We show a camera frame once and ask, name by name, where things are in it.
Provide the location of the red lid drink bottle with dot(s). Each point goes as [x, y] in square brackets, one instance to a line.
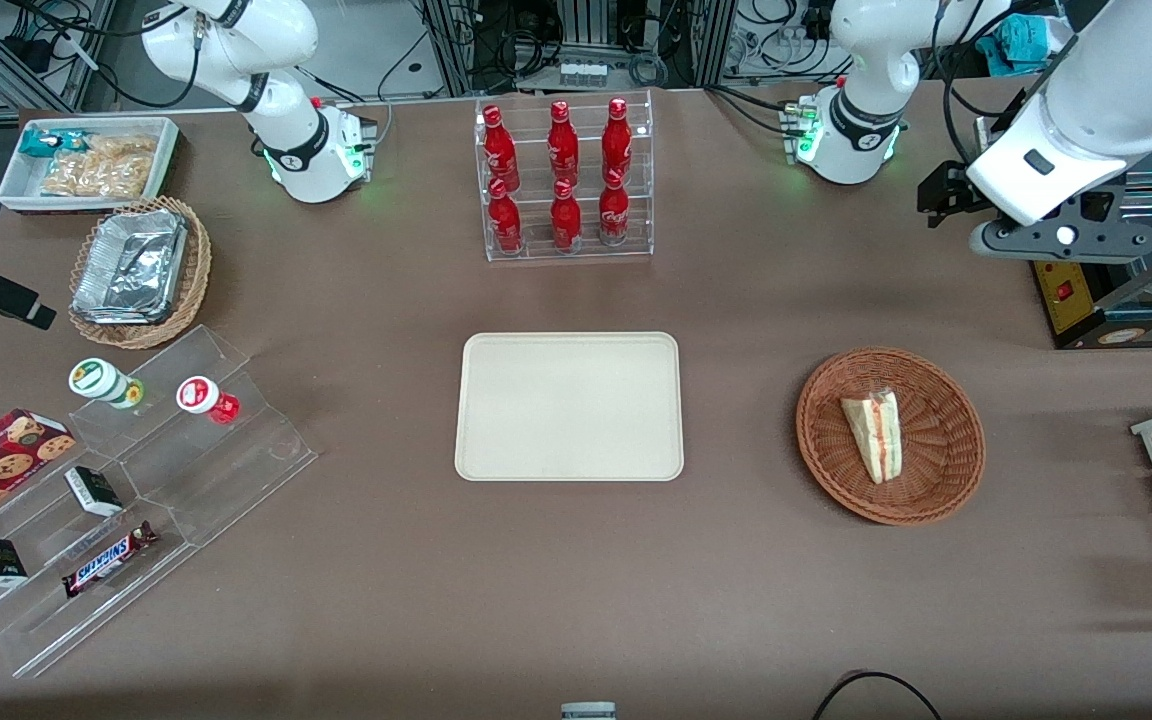
[201, 396]

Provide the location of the oval light wicker basket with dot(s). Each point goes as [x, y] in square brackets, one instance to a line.
[198, 260]

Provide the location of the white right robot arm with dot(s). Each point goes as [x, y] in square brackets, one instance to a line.
[286, 140]

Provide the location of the clear acrylic bottle rack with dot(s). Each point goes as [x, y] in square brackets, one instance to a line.
[536, 250]

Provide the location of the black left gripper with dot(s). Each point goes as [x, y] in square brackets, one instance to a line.
[948, 189]

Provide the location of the snickers chocolate bar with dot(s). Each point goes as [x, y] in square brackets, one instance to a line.
[106, 562]

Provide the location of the green lid drink bottle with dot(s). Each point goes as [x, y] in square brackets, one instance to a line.
[96, 380]

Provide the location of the grey object at table edge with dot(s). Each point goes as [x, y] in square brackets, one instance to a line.
[588, 711]

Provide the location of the clear bag of crackers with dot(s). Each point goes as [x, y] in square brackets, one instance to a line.
[106, 170]

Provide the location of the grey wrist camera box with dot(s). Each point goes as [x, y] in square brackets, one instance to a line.
[1031, 240]

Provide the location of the white power strip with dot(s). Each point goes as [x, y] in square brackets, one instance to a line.
[582, 73]

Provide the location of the round brown wicker basket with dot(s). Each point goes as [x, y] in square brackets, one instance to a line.
[936, 440]

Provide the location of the clear acrylic stepped display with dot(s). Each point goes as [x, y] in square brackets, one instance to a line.
[226, 470]

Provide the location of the triangle sandwich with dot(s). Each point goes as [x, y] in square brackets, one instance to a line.
[876, 435]

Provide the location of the aluminium foil container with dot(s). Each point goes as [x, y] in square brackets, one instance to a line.
[131, 265]

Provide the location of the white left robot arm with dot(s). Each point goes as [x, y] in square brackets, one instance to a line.
[1086, 110]

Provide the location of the beige plastic tray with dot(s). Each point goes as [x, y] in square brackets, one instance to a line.
[568, 405]

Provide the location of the teal cloth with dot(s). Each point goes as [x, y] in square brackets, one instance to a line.
[1016, 45]

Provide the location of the teal snack packet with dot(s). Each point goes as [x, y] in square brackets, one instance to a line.
[41, 142]

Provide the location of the black hot food display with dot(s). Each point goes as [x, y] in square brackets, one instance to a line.
[1136, 300]

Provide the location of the white rectangular bin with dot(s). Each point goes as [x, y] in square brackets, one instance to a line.
[21, 185]

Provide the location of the red cola bottle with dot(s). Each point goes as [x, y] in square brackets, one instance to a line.
[563, 145]
[617, 140]
[613, 212]
[565, 220]
[505, 222]
[500, 150]

